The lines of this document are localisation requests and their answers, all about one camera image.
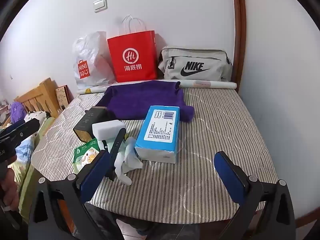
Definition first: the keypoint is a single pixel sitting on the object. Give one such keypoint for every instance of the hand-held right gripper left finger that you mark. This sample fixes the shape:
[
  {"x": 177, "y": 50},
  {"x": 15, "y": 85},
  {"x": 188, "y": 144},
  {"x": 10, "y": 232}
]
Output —
[{"x": 95, "y": 173}]

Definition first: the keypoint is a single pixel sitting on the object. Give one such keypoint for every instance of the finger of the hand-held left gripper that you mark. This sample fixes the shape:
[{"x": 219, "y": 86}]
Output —
[
  {"x": 30, "y": 127},
  {"x": 15, "y": 127}
]

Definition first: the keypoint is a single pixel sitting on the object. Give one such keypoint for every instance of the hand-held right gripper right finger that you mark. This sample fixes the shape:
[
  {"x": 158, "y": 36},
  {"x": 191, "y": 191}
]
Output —
[{"x": 228, "y": 177}]

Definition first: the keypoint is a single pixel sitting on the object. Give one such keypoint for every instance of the green snack packet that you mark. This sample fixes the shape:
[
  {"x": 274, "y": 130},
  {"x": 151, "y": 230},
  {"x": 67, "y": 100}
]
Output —
[{"x": 85, "y": 155}]

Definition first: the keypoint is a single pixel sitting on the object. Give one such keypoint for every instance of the white sponge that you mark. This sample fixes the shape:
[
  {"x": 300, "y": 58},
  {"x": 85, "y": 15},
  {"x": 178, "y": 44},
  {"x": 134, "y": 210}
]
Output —
[{"x": 107, "y": 130}]

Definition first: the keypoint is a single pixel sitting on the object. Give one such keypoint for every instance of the person's left hand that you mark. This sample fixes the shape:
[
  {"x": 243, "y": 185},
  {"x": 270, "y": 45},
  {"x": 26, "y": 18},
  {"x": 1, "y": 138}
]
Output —
[{"x": 10, "y": 190}]

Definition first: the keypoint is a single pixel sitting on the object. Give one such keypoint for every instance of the white spotted pillow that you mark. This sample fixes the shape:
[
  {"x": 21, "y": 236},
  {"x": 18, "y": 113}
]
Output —
[{"x": 35, "y": 117}]

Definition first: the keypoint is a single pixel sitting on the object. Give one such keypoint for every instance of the purple plush toy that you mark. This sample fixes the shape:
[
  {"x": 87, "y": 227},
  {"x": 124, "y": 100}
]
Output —
[{"x": 18, "y": 111}]

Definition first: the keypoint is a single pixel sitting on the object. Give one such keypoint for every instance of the light blue cloth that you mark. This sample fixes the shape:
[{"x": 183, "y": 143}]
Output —
[{"x": 25, "y": 148}]

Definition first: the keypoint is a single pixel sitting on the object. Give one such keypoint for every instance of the wooden headboard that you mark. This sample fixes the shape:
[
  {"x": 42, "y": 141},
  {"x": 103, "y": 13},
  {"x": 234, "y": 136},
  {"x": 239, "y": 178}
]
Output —
[{"x": 37, "y": 97}]

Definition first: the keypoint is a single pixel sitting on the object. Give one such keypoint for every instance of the green bedsheet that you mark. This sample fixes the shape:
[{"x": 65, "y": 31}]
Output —
[{"x": 27, "y": 180}]

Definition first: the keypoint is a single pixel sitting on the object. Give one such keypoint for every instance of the mint green glove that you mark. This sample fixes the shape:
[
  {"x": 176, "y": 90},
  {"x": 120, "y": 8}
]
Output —
[{"x": 132, "y": 155}]

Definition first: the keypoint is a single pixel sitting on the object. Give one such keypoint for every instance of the patterned cardboard box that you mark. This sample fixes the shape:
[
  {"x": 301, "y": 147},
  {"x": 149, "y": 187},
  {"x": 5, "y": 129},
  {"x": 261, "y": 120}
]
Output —
[{"x": 62, "y": 97}]

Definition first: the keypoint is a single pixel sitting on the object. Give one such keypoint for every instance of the striped quilted mattress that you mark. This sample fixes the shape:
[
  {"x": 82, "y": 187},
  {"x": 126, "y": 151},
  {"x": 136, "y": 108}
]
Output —
[{"x": 200, "y": 142}]

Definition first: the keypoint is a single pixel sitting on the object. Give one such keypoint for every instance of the black box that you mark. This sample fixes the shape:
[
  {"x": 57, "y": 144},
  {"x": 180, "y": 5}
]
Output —
[{"x": 90, "y": 123}]

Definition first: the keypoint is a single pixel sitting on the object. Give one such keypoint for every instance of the blue tissue pack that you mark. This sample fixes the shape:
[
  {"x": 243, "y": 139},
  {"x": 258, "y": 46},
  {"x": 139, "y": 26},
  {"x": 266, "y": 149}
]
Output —
[{"x": 158, "y": 132}]

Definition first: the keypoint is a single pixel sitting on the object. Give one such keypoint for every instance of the purple towel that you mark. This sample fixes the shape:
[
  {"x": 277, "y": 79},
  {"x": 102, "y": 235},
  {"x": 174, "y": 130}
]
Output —
[{"x": 140, "y": 102}]

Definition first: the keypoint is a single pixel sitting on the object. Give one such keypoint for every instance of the white plastic bag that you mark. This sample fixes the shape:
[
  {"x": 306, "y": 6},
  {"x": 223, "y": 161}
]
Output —
[{"x": 90, "y": 60}]

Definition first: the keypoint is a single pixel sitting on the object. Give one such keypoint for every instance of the rolled white paper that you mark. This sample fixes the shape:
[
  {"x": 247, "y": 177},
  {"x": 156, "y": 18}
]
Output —
[{"x": 210, "y": 85}]

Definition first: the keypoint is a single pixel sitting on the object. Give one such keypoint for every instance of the grey waist bag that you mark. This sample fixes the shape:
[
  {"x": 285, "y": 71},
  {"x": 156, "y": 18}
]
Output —
[{"x": 195, "y": 65}]

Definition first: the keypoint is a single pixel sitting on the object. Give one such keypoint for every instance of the red paper bag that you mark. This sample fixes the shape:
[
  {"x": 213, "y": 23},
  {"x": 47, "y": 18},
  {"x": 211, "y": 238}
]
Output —
[{"x": 135, "y": 57}]

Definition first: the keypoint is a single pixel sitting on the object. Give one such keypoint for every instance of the white light switch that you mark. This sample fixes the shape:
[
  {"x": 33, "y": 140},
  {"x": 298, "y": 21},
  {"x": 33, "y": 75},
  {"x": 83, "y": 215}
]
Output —
[{"x": 100, "y": 5}]

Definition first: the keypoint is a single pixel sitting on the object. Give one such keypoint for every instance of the wooden door frame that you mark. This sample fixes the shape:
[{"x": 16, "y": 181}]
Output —
[{"x": 238, "y": 30}]

